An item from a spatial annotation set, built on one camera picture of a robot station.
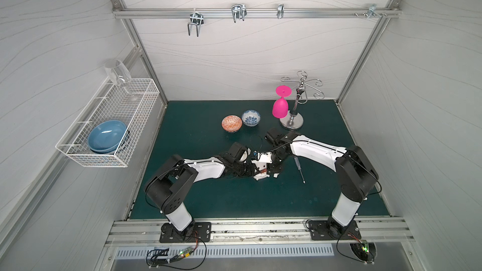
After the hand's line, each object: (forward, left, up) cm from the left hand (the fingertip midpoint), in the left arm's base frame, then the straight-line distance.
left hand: (256, 173), depth 87 cm
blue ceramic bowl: (-2, +52, +33) cm, 62 cm away
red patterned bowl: (+30, +14, -1) cm, 34 cm away
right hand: (+4, -6, +1) cm, 7 cm away
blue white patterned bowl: (+35, +3, -1) cm, 36 cm away
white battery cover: (0, -9, -2) cm, 9 cm away
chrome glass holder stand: (+34, -23, -2) cm, 41 cm away
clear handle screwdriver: (+4, -21, -1) cm, 22 cm away
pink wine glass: (+28, -12, +17) cm, 35 cm away
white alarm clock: (-1, -3, +1) cm, 3 cm away
